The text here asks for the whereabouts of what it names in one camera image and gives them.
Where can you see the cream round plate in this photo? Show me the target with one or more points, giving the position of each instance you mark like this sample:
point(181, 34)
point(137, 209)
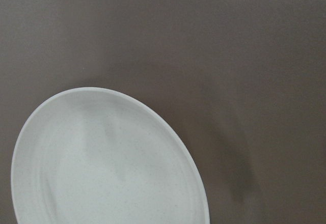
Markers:
point(94, 155)

